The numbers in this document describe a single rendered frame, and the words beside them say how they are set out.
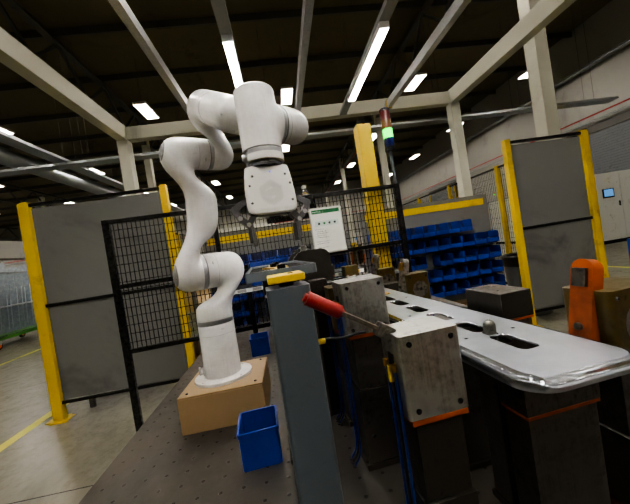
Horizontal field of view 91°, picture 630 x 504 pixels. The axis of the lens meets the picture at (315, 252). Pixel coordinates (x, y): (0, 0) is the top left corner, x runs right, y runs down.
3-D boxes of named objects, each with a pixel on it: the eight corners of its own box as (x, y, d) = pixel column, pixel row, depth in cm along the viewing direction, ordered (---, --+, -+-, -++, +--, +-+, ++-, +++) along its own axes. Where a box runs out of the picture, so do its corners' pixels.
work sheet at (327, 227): (347, 249, 209) (340, 204, 209) (315, 255, 205) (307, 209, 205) (346, 249, 211) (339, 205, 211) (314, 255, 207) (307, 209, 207)
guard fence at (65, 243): (206, 388, 302) (173, 185, 299) (202, 395, 288) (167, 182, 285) (59, 417, 288) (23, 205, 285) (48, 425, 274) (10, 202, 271)
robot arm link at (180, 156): (229, 288, 106) (179, 298, 96) (217, 282, 115) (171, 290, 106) (216, 135, 98) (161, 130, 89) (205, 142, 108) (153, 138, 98)
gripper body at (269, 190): (240, 158, 60) (250, 215, 60) (291, 154, 63) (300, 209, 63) (238, 169, 67) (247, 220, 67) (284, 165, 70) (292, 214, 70)
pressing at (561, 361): (682, 358, 38) (680, 346, 38) (528, 402, 35) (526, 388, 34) (353, 278, 174) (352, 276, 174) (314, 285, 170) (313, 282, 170)
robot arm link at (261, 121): (274, 159, 71) (236, 157, 66) (265, 102, 71) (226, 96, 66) (293, 146, 64) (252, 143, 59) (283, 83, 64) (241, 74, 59)
